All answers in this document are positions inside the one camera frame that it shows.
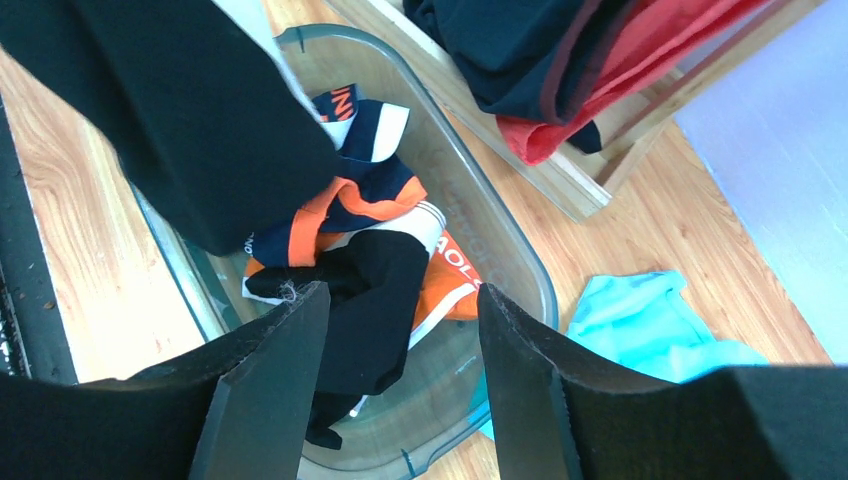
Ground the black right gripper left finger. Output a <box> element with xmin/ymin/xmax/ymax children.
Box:
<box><xmin>1</xmin><ymin>282</ymin><xmax>330</xmax><ymax>479</ymax></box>

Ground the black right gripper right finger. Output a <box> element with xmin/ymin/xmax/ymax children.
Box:
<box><xmin>478</xmin><ymin>284</ymin><xmax>847</xmax><ymax>479</ymax></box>

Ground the navy orange boxer underwear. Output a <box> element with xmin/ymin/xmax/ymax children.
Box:
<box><xmin>244</xmin><ymin>84</ymin><xmax>427</xmax><ymax>276</ymax></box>

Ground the black cream-band underwear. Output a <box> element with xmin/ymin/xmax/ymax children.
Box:
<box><xmin>1</xmin><ymin>1</ymin><xmax>341</xmax><ymax>256</ymax></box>

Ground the orange white underwear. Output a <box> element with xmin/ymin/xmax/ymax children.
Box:
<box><xmin>241</xmin><ymin>201</ymin><xmax>485</xmax><ymax>352</ymax></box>

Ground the black underwear in basket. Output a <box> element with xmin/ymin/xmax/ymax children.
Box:
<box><xmin>245</xmin><ymin>230</ymin><xmax>430</xmax><ymax>450</ymax></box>

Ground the teal cloth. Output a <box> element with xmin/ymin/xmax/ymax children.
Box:
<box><xmin>476</xmin><ymin>269</ymin><xmax>770</xmax><ymax>442</ymax></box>

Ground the wooden clothes rack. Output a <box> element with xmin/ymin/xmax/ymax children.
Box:
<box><xmin>329</xmin><ymin>0</ymin><xmax>820</xmax><ymax>222</ymax></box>

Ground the clear plastic basket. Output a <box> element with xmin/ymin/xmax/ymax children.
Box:
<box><xmin>139</xmin><ymin>24</ymin><xmax>559</xmax><ymax>479</ymax></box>

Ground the dark navy tank top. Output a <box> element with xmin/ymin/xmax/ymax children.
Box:
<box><xmin>402</xmin><ymin>0</ymin><xmax>639</xmax><ymax>126</ymax></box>

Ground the red garment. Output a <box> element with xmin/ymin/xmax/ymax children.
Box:
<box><xmin>497</xmin><ymin>0</ymin><xmax>764</xmax><ymax>165</ymax></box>

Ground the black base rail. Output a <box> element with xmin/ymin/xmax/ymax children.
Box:
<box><xmin>1</xmin><ymin>109</ymin><xmax>78</xmax><ymax>385</ymax></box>

